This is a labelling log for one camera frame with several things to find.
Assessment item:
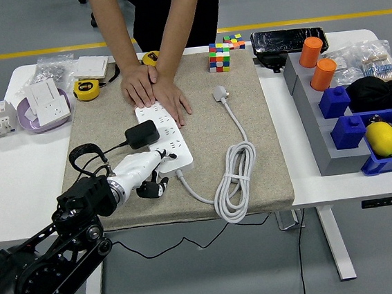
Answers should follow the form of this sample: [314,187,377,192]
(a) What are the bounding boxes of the white socket plate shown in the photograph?
[35,95,73,127]

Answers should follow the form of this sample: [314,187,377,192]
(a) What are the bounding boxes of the plastic bag of resistors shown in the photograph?
[357,39,392,85]

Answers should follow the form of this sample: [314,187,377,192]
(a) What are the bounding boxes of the orange cylinder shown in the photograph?
[308,57,341,93]
[297,35,326,70]

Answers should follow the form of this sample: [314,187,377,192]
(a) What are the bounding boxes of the white power strip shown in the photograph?
[133,98,196,176]

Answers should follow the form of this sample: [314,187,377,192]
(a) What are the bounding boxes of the person's left hand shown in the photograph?
[152,73,195,131]

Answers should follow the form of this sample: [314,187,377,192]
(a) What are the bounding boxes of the person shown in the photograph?
[129,0,229,55]

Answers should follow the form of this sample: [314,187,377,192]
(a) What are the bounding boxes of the round yellow tape measure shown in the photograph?
[71,77,102,103]

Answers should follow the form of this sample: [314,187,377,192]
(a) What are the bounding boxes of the shiny black plastic tray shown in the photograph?
[250,24,330,60]

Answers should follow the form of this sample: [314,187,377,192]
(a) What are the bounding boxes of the small colourful puzzle cube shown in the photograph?
[222,33,247,52]

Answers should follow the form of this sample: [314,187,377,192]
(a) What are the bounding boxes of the black tape measure strap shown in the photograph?
[97,62,122,88]

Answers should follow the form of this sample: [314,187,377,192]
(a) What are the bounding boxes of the purple bowl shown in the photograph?
[15,93,73,136]

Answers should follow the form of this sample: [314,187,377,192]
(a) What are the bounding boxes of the black table control panel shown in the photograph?
[360,196,392,210]

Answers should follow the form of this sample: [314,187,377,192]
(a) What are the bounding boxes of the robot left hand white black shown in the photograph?
[108,147,183,203]

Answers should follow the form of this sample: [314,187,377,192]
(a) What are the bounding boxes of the yellow lemon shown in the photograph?
[364,120,392,160]

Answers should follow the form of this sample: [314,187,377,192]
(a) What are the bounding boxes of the white power strip cord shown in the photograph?
[167,82,263,229]

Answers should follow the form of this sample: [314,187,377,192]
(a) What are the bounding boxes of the clear plastic parts bag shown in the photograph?
[324,46,366,89]

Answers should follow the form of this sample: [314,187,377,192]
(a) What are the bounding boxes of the large colourful puzzle cube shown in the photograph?
[206,41,233,74]

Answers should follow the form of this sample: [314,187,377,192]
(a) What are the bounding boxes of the white wall switch panel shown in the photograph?
[70,53,116,83]

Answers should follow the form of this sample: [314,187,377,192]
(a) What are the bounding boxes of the person's right hand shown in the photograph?
[119,62,161,110]

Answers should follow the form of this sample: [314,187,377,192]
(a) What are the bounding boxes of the plastic bag of screws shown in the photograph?
[29,53,79,88]

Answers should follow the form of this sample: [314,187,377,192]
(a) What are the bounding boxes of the black cloth bundle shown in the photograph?
[344,74,392,115]

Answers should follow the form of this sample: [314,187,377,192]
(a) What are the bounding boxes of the squarish yellow tape measure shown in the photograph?
[140,49,161,68]

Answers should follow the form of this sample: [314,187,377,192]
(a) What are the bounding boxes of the black table power cable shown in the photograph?
[293,208,314,294]

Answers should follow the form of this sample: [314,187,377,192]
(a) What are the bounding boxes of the blue plastic bin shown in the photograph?
[355,107,392,178]

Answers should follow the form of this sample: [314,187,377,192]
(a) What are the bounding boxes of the grey-brown mat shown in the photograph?
[49,44,297,237]

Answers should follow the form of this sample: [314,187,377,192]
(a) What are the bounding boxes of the white switch plate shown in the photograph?
[24,78,64,112]

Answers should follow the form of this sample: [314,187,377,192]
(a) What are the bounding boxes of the blue block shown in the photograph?
[317,85,353,120]
[328,113,370,152]

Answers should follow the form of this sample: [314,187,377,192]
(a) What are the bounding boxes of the grey metal bracket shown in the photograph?
[274,208,306,232]

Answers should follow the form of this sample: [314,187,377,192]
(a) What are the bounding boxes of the grey stepped block holder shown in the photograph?
[281,46,375,180]

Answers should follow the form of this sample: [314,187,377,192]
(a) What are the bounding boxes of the black power adapter plug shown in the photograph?
[123,119,162,151]

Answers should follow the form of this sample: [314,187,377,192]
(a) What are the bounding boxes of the white table leg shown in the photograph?
[76,232,110,294]
[315,204,358,284]

